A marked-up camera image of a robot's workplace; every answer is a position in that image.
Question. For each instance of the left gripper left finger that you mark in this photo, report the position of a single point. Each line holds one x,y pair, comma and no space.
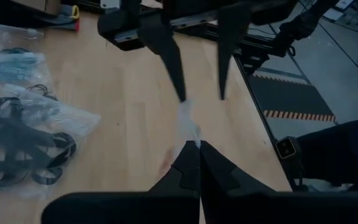
135,207

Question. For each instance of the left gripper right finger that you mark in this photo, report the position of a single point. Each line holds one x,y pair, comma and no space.
275,208

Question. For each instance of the small cardboard box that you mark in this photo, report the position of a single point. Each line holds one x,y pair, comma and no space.
39,4

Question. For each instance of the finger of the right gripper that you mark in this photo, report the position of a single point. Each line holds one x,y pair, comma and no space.
166,46
230,34

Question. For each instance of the small black square device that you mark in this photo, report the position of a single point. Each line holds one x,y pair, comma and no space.
286,147

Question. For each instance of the red loop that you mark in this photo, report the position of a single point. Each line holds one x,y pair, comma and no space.
77,25

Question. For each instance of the yellow loop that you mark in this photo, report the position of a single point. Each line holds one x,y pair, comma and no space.
75,12

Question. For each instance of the dark grey loop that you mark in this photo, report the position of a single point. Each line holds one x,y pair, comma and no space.
57,20

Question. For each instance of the black hazard-striped floor mat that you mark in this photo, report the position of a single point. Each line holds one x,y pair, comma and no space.
291,96

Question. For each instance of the person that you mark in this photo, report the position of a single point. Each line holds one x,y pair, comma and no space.
337,152

